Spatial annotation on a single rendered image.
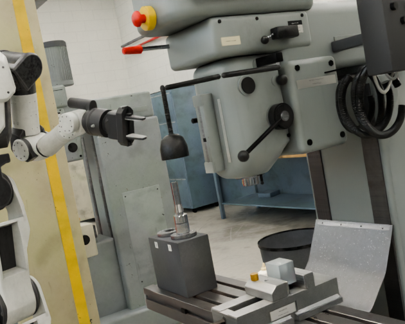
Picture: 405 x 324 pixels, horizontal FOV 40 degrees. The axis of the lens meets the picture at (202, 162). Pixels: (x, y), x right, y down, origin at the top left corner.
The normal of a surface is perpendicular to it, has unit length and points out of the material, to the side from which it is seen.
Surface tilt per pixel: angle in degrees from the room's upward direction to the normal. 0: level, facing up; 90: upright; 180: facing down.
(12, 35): 90
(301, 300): 90
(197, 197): 90
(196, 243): 90
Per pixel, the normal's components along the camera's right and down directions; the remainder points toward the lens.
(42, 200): 0.54, -0.03
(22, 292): 0.76, -0.16
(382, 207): -0.82, 0.19
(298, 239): -0.21, 0.05
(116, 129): -0.52, 0.27
